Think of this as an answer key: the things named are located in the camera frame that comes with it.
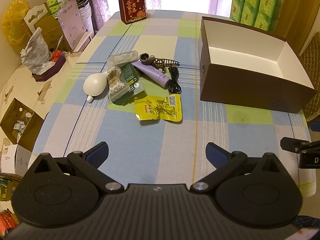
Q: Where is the lavender cream tube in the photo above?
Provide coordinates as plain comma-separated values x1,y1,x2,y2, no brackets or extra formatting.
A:
132,60,172,88

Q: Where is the pale pink printed carton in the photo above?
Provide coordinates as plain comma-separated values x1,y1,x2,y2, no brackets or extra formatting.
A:
57,0,87,50

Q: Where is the clear plastic bag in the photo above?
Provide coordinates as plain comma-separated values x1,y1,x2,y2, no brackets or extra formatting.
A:
20,27,50,74

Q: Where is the leopard pattern hair claw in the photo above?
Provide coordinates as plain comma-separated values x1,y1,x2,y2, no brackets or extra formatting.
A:
151,58,180,72

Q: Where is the clear box of cotton swabs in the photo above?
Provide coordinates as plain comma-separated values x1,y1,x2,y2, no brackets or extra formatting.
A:
107,65,130,100

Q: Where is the checked cloth covered desktop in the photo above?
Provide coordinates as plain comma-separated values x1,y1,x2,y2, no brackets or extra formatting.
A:
31,9,314,198

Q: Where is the dark cloth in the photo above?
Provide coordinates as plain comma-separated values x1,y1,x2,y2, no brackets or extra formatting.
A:
294,215,320,235

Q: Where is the dark green packet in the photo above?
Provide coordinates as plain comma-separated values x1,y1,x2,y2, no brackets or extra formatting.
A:
122,62,145,96

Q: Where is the clear plastic case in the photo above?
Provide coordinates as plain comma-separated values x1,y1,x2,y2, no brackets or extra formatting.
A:
107,51,139,68

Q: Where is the metal spoon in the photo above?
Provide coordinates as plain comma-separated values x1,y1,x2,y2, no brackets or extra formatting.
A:
54,35,63,53

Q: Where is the white flat box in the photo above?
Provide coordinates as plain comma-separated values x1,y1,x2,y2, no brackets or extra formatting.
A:
72,31,93,52

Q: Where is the open cardboard box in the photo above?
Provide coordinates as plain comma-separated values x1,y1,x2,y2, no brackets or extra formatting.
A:
0,97,45,153

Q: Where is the yellow snack packet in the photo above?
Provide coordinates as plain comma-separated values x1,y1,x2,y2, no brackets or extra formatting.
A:
134,94,183,123

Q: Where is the pink lace curtain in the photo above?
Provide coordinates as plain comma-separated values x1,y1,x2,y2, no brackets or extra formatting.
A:
84,0,234,30

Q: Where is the red snack packet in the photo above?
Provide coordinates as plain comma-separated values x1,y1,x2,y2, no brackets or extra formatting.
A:
0,211,19,233

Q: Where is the black cable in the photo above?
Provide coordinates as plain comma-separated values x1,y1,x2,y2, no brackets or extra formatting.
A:
167,65,182,95

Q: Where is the brown storage box white inside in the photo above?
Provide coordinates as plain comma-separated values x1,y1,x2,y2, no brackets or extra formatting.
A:
199,16,317,114

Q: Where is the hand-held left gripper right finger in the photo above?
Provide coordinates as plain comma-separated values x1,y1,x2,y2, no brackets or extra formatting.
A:
189,142,289,194

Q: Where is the white plastic rice scoop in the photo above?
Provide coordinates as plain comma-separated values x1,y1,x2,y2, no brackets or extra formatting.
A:
83,71,110,103

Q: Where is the yellow plastic bag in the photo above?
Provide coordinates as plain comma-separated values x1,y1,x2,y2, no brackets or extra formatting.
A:
2,0,30,46

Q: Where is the stack of white buckets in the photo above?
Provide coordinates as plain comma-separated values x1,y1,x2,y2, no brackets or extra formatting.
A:
79,0,94,33

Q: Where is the beige printed tablecloth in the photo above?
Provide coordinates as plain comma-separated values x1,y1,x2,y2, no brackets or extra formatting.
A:
0,50,88,150

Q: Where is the white carton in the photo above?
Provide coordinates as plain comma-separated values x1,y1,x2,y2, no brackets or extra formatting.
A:
0,144,32,177

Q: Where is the dark red printed gift box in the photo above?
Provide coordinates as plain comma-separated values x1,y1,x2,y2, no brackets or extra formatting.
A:
118,0,147,25

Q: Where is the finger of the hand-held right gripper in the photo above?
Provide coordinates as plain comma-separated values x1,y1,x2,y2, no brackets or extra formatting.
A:
280,137,320,153

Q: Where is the quilted olive chair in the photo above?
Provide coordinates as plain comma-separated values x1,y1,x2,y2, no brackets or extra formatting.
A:
297,31,320,122

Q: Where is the green tissue box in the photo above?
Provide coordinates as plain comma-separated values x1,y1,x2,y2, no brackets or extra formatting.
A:
46,0,75,14

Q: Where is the dark velvet hair scrunchie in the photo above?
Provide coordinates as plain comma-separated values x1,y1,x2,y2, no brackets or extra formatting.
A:
139,53,156,64

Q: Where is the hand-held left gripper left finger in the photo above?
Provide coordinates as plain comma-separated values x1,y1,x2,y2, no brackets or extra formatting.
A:
28,142,125,194

